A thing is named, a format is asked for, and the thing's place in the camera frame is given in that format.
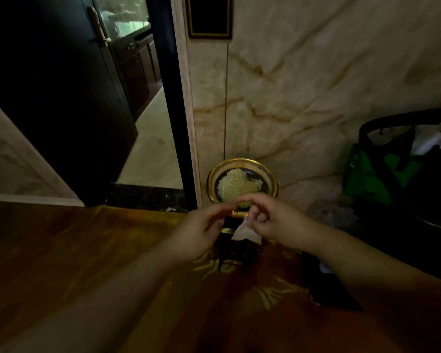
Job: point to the person's left hand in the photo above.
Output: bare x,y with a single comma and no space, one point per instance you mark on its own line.
194,231

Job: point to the person's right hand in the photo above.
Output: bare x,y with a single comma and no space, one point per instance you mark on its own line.
283,222

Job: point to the person's left fingers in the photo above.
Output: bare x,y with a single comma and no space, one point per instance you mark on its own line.
220,211

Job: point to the person's right thumb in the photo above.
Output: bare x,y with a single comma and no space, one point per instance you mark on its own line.
253,216

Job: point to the white tissue paper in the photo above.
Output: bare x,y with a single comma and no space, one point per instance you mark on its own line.
247,233

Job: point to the person's right forearm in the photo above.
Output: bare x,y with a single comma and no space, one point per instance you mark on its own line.
375,268

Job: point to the person's left forearm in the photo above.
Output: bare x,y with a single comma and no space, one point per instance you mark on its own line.
95,301

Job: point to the white pebbles in ashtray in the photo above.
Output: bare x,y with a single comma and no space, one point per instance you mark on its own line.
238,184

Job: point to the gold rimmed ashtray bin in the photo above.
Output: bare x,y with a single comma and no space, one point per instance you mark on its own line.
242,172

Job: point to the green and black bag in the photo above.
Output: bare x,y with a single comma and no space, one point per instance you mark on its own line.
378,176

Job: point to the dark wooden cabinet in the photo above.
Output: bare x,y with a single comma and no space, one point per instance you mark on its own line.
141,66

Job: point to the white face mask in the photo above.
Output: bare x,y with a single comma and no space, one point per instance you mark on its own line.
432,135

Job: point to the dark wooden door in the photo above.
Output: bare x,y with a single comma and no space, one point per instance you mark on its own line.
55,95

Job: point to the black gold framed wall panel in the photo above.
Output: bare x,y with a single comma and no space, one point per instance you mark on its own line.
208,16

